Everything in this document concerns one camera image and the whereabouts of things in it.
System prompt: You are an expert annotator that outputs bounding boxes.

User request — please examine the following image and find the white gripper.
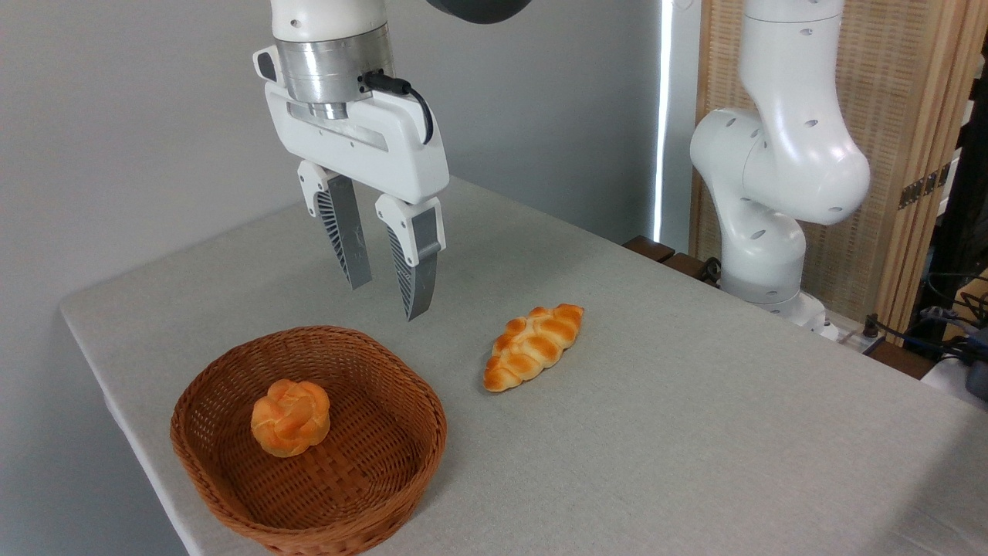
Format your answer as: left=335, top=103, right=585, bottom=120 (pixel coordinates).
left=253, top=45, right=450, bottom=321

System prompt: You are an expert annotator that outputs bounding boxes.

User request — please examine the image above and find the long braided bread loaf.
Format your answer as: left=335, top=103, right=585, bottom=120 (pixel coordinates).
left=483, top=303, right=585, bottom=393

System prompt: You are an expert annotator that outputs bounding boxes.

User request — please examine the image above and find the round knotted bread roll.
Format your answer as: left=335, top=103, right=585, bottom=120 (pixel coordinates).
left=250, top=378, right=332, bottom=458

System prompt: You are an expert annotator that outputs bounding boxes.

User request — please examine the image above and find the brown wicker basket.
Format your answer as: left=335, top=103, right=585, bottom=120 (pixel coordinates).
left=170, top=325, right=448, bottom=556

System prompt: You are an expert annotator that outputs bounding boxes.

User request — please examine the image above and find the dark wooden block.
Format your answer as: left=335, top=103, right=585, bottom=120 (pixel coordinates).
left=664, top=253, right=722, bottom=288
left=864, top=340, right=936, bottom=381
left=622, top=235, right=676, bottom=263

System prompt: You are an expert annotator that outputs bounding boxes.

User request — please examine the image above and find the grey tablecloth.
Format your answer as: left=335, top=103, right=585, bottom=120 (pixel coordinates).
left=60, top=176, right=988, bottom=556

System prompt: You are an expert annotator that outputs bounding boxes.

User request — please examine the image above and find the bamboo folding screen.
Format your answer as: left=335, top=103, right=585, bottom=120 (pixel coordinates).
left=689, top=0, right=988, bottom=337

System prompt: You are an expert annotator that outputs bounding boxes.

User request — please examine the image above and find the metal screen hinge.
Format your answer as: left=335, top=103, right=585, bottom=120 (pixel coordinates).
left=898, top=162, right=952, bottom=211

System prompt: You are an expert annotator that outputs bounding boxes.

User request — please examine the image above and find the black metal stand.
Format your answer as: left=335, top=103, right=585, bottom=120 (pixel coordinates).
left=911, top=77, right=988, bottom=341

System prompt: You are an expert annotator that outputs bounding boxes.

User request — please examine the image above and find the blue grey device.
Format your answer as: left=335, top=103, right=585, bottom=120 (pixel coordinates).
left=965, top=328, right=988, bottom=401

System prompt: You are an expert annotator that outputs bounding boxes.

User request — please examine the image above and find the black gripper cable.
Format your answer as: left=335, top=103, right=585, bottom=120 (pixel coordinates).
left=361, top=69, right=435, bottom=146

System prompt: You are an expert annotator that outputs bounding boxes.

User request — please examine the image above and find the black cable with plug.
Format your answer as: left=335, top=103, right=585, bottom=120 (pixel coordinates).
left=861, top=313, right=969, bottom=360

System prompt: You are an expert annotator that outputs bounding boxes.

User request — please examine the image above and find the looped black cable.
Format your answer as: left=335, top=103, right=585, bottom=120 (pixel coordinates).
left=925, top=270, right=988, bottom=325

